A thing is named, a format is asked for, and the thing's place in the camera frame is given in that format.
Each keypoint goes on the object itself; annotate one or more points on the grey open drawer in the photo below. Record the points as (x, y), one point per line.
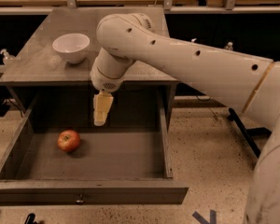
(111, 167)

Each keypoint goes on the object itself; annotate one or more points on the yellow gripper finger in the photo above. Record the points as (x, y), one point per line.
(102, 103)

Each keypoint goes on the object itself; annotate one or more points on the clear pump sanitizer bottle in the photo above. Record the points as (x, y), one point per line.
(7, 57)

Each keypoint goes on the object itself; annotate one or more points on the white ceramic bowl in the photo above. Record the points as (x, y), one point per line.
(73, 48)

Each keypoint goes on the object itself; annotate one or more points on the metal drawer knob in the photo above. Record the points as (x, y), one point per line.
(80, 200)

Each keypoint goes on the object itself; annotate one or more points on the grey cabinet counter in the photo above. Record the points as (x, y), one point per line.
(144, 101)

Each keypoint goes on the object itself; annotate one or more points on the black stand leg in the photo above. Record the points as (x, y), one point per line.
(248, 133)

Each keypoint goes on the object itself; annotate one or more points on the red apple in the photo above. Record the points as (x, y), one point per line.
(68, 141)

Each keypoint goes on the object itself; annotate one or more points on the clear water bottle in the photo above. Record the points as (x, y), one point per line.
(229, 46)

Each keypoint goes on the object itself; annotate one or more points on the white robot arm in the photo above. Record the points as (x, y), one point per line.
(248, 84)

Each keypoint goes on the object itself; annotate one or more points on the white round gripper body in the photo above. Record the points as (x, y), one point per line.
(103, 80)

